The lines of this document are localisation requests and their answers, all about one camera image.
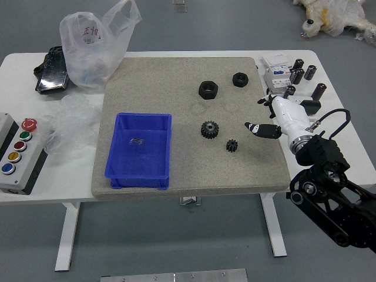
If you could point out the grey metal plate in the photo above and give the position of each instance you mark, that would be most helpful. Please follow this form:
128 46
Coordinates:
173 276

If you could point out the green push button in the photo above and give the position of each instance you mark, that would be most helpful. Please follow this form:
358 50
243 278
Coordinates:
25 135

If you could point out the red emergency stop button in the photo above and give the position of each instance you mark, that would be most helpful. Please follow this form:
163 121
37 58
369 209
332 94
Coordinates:
29 124

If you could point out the white table leg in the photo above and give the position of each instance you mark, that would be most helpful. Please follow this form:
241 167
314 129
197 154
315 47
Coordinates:
274 229
67 235

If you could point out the plush toy in plastic wrap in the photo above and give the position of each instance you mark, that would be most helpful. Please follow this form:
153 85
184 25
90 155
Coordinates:
335 16

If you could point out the red push button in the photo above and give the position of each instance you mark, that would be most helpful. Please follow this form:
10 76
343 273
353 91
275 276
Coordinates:
20 146

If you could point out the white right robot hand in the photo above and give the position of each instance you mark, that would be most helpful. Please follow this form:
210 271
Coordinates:
289 117

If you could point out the white plastic bag red print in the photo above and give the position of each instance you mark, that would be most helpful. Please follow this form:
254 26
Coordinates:
88 58

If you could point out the big black nut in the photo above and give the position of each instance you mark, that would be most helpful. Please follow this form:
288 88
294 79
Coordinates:
208 90

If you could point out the black plastic tray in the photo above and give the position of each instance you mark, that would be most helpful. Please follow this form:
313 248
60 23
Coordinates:
51 76

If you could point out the metal bracket under table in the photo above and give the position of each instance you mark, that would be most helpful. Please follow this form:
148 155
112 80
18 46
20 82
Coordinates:
191 201

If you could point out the clear crumpled plastic bag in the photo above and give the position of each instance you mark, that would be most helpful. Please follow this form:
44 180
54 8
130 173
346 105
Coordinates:
73 123

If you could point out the grey button control box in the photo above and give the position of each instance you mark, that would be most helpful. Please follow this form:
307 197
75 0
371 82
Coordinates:
17 179

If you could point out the small black gear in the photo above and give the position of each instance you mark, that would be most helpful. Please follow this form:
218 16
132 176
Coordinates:
232 145

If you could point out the white circuit breaker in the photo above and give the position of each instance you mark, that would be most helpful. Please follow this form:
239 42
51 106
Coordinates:
276 77

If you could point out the yellow push button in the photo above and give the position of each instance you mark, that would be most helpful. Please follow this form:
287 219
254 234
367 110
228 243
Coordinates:
14 156

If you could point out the metal floor fixture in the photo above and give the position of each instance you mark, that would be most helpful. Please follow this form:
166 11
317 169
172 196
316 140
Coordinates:
179 6

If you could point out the grey-brown mat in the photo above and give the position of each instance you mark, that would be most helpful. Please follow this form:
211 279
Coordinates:
161 88

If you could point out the blue push button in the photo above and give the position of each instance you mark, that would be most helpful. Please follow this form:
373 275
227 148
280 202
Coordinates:
8 168

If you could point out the blue plastic box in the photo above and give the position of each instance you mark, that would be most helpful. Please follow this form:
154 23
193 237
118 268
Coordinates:
141 164

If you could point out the small black nut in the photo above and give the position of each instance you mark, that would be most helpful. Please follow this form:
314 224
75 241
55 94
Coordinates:
241 80

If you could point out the black cylindrical capacitor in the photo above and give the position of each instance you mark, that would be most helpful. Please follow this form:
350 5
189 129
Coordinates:
319 91
293 75
290 90
310 72
299 63
300 76

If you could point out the black plug adapter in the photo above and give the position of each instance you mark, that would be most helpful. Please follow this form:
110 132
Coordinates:
311 106

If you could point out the big black gear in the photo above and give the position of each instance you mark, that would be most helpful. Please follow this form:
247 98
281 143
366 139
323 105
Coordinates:
210 130

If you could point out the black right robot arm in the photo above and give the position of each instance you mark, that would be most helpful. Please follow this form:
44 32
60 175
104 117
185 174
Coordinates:
323 152

